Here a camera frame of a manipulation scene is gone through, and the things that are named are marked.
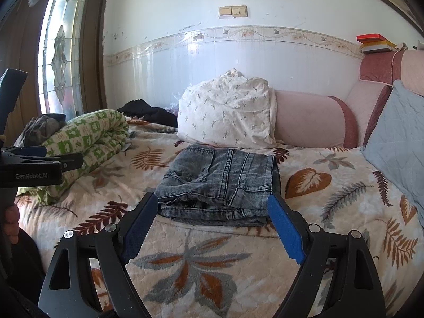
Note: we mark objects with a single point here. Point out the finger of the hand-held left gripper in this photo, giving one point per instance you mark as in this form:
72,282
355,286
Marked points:
26,151
63,163

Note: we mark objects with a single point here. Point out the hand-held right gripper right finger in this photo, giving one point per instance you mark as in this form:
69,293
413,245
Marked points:
285,228

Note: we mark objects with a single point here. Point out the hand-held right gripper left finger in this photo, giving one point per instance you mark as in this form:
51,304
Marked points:
139,228

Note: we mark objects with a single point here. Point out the grey-blue denim pants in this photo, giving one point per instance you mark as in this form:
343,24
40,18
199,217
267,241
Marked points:
218,182

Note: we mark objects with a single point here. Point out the person's left hand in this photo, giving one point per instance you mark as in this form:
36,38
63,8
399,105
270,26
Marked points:
13,222

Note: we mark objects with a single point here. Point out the grey crumpled cloth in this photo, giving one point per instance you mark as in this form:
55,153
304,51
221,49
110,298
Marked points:
41,127

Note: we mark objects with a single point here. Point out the green and cream patterned quilt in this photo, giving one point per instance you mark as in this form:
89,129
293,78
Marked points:
96,139

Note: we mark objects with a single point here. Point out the cream leaf-print blanket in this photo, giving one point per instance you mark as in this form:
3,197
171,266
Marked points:
215,241

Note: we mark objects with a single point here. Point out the person's dark clothing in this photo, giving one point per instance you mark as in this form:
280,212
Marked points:
28,265

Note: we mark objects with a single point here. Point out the black clothing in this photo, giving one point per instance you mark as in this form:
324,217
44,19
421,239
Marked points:
152,112

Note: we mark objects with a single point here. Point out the pink padded headboard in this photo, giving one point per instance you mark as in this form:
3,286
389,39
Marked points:
308,119

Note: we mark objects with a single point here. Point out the wooden door with stained glass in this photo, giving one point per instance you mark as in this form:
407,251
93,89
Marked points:
89,39

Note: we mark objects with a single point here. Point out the white sprig-print pillow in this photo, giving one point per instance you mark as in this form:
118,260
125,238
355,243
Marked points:
228,112

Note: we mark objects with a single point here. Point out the light blue quilted pillow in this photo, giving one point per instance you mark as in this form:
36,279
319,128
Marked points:
397,139

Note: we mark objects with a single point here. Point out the grey book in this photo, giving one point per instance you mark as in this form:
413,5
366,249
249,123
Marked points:
376,49

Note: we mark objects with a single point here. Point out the yellow book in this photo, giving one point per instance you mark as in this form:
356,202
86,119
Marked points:
377,43

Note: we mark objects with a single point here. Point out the red book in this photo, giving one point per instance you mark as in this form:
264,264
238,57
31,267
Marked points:
369,37

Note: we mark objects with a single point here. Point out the beige wall light switch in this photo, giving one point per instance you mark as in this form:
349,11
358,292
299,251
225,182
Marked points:
233,11

